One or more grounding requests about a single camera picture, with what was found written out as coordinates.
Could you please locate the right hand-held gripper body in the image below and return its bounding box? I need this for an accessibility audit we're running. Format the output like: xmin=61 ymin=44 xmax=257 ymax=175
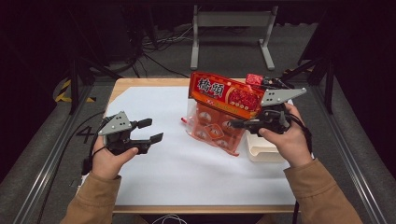
xmin=244 ymin=88 xmax=308 ymax=137

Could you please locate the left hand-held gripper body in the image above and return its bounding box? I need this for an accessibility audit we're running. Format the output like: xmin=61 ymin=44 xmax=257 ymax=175
xmin=97 ymin=110 xmax=152 ymax=157

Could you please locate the cream divided container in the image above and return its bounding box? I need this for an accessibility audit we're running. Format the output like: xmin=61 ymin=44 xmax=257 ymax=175
xmin=247 ymin=131 xmax=292 ymax=163

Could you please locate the large orange seasoning packet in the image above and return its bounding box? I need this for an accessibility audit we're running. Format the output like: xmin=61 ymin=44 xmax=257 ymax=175
xmin=180 ymin=71 xmax=267 ymax=158

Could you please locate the small red clear packet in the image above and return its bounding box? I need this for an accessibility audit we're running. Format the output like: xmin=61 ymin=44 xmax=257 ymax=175
xmin=245 ymin=73 xmax=265 ymax=87

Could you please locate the person's right hand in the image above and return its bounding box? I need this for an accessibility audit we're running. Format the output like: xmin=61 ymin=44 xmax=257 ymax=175
xmin=257 ymin=103 xmax=314 ymax=169

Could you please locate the person's left hand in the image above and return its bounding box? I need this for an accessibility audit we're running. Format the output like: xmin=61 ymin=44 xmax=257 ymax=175
xmin=90 ymin=135 xmax=140 ymax=181

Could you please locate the white table mat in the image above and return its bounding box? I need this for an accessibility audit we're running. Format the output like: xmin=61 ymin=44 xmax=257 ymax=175
xmin=78 ymin=86 xmax=297 ymax=207

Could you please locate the black tripod stand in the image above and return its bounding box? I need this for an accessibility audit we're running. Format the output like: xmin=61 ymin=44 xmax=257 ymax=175
xmin=279 ymin=54 xmax=336 ymax=115
xmin=65 ymin=54 xmax=123 ymax=116

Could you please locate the yellow and black floor tape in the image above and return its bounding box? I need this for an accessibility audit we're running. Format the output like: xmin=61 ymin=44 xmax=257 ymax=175
xmin=54 ymin=78 xmax=96 ymax=104

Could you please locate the grey metal stand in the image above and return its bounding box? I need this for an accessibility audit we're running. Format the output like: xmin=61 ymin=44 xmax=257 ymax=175
xmin=190 ymin=4 xmax=279 ymax=71

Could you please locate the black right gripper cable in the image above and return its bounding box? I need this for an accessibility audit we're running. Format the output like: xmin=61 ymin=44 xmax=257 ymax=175
xmin=289 ymin=113 xmax=314 ymax=154

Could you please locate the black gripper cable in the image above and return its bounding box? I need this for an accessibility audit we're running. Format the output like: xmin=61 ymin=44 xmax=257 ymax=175
xmin=289 ymin=113 xmax=314 ymax=154
xmin=36 ymin=111 xmax=110 ymax=224

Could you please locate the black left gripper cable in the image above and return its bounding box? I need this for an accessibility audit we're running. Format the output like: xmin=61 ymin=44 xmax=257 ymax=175
xmin=36 ymin=111 xmax=110 ymax=224

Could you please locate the thin white cable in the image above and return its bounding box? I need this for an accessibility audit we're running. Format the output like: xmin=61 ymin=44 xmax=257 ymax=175
xmin=151 ymin=213 xmax=189 ymax=224

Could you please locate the aluminium rail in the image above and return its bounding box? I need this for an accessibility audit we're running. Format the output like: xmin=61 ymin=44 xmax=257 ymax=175
xmin=311 ymin=84 xmax=389 ymax=224
xmin=12 ymin=83 xmax=94 ymax=224

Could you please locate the bundle of floor cables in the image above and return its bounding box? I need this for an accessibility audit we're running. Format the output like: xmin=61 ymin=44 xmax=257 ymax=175
xmin=132 ymin=26 xmax=200 ymax=79

